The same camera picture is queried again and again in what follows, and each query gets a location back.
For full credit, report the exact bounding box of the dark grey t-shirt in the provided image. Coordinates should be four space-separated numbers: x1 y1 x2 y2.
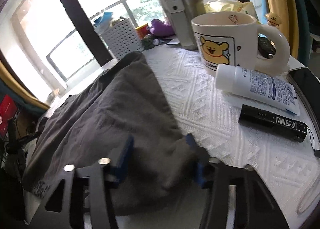
22 52 196 216

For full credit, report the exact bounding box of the white textured bedspread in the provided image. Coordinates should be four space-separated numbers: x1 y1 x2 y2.
24 42 320 229

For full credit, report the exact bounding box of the black cylindrical flashlight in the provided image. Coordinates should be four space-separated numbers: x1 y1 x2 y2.
238 104 308 143

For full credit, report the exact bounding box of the red box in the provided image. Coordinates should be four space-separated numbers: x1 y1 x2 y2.
0 95 18 138

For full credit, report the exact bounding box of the white lotion tube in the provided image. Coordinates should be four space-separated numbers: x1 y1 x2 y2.
215 64 300 116

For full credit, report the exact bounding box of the black smartphone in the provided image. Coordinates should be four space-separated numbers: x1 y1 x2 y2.
288 67 319 119

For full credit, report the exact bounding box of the yellow curtain left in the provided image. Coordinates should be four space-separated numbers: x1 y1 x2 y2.
1 62 49 111

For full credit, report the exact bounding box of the yellow curtain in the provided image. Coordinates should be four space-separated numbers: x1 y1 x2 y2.
267 0 299 59
1 62 49 111

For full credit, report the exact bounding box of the white bear mug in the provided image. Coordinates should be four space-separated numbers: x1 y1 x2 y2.
191 11 290 76

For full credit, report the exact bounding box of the white perforated storage basket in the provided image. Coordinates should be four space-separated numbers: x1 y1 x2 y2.
97 19 144 61

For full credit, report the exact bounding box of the blue cloth on basket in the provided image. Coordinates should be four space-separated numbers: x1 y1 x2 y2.
94 11 113 26

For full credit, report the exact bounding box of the purple plush toy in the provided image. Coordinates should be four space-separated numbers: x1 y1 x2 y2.
149 19 175 37

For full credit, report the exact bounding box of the yellow snack bag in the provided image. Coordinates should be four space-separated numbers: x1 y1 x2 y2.
204 0 258 19

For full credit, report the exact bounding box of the yellow curtain right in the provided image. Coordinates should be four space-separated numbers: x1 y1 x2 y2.
267 0 299 59

